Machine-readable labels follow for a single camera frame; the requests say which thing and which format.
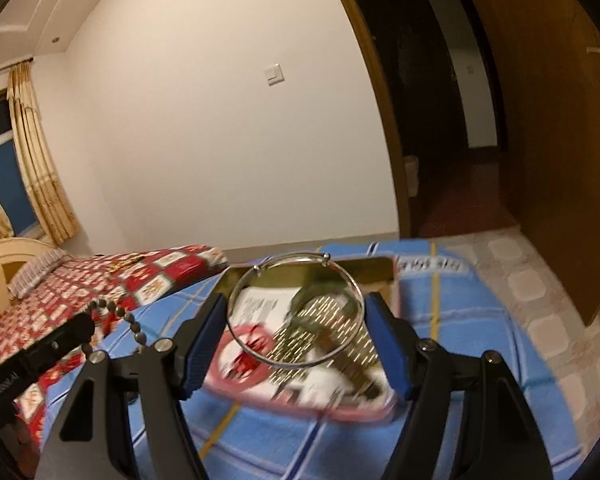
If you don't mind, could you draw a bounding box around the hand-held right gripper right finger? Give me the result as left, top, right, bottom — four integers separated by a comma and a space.
364, 292, 555, 480

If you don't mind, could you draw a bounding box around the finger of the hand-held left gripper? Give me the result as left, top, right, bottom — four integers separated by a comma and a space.
45, 312, 97, 361

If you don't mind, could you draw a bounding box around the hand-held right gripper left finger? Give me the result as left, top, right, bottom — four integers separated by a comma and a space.
34, 292, 229, 480

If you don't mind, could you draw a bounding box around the pink bangle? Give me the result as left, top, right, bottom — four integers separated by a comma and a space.
207, 324, 281, 388

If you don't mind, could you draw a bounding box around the red knotted cord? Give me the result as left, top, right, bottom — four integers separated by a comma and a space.
230, 335, 276, 376

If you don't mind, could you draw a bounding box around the gold ball chain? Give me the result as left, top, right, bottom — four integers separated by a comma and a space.
82, 297, 151, 361

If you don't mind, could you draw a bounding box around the pink metal tin box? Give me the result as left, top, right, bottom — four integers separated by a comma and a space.
202, 256, 398, 423

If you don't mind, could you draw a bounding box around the green jade bangle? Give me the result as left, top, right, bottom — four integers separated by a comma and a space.
289, 285, 361, 336

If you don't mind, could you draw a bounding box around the silver bangle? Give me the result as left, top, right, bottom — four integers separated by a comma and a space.
226, 254, 366, 370

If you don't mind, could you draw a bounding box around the printed paper booklet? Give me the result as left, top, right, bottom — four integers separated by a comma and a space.
230, 285, 301, 341

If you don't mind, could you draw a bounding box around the striped pillow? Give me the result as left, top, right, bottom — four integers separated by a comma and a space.
7, 249, 73, 297

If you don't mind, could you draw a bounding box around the blue plaid cloth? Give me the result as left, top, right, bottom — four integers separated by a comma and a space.
17, 240, 596, 480

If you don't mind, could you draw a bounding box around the cream wooden headboard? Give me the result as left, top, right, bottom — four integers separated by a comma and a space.
0, 237, 56, 318

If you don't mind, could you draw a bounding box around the pale waste bin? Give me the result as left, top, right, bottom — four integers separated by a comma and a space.
404, 156, 421, 196

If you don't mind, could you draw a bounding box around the window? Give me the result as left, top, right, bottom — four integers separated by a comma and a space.
0, 90, 41, 236

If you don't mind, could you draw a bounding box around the brown wooden door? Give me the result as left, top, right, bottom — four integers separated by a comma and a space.
455, 0, 600, 328

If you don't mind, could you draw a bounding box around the gold bead string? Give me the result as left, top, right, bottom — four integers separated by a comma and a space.
109, 256, 146, 275

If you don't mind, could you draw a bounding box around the wooden door frame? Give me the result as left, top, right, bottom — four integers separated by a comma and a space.
322, 0, 413, 238

